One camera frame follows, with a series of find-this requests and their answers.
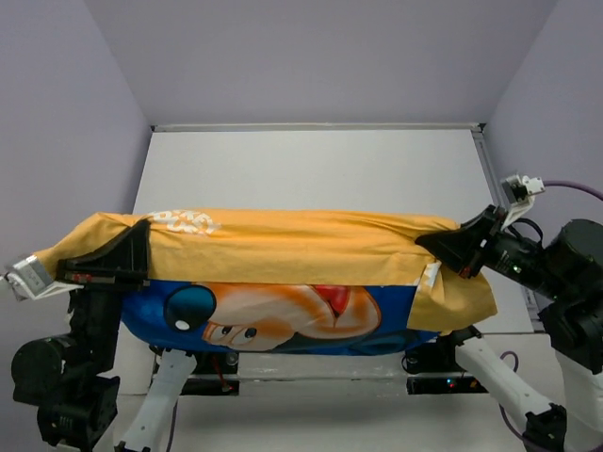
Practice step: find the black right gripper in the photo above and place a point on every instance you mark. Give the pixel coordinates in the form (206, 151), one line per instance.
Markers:
(465, 242)

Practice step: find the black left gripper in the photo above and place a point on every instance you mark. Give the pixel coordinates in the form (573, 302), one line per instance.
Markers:
(129, 253)

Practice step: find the yellow pillowcase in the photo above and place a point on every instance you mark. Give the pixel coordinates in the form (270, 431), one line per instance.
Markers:
(303, 282)

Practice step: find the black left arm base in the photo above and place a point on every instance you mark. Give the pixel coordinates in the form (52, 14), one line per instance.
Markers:
(214, 374)

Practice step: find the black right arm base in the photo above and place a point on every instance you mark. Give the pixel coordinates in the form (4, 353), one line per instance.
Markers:
(431, 370)

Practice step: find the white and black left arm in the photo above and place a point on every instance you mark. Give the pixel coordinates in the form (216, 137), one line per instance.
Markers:
(63, 375)

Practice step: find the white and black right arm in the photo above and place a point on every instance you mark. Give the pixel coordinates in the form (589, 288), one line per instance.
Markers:
(550, 392)

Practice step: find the white front board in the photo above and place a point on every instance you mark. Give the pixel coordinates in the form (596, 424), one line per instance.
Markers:
(296, 404)

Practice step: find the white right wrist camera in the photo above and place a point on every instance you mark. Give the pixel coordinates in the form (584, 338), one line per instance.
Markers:
(520, 191)

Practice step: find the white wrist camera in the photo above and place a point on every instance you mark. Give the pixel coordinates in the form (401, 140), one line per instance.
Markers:
(27, 278)
(520, 191)

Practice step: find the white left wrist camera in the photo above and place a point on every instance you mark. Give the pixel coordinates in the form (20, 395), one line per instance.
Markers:
(27, 278)

